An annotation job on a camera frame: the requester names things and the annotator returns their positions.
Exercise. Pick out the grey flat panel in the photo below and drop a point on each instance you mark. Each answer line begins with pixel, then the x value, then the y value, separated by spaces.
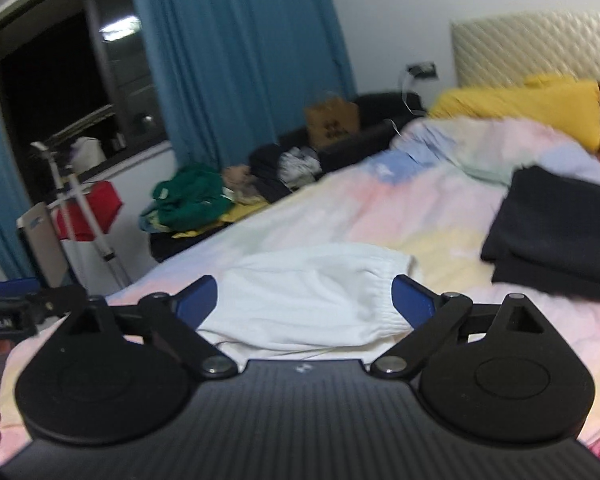
pixel 42 245

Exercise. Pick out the pile of mixed clothes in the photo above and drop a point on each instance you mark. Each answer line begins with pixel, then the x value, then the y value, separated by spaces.
pixel 215 195

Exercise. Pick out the brown paper bag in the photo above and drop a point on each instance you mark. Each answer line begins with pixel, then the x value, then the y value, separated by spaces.
pixel 332 122

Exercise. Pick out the white pants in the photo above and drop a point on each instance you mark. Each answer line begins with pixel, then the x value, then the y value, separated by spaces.
pixel 310 300

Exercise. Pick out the wall power outlet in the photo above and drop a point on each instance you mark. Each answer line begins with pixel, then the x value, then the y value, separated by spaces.
pixel 423 70

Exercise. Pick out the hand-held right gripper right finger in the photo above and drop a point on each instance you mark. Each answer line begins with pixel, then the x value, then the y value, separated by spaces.
pixel 411 301

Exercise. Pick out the beige quilted headboard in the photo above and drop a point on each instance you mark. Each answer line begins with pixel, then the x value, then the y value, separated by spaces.
pixel 540 42

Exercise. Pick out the yellow pillow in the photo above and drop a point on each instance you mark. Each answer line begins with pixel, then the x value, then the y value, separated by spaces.
pixel 530 102

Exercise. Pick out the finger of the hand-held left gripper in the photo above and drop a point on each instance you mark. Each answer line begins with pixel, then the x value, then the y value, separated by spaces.
pixel 15 287

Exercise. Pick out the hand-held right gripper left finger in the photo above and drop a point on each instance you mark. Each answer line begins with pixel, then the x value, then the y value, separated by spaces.
pixel 200 301

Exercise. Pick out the black sofa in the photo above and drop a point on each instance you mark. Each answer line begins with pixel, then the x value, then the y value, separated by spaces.
pixel 330 150

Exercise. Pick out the red cloth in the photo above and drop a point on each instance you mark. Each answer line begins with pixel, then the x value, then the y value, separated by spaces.
pixel 87 212

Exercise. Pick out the dark window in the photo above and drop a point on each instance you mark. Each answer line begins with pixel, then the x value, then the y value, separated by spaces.
pixel 75 75

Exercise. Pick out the black folded clothes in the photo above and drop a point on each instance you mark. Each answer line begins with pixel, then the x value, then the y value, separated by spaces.
pixel 560 235

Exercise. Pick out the silver tripod stand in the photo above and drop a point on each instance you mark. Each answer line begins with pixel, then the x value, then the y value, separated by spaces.
pixel 80 205

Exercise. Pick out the green garment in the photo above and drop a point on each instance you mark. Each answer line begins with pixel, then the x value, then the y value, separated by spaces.
pixel 192 197

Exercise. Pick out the pastel bed blanket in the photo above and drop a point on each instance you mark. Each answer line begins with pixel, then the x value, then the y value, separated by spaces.
pixel 380 210

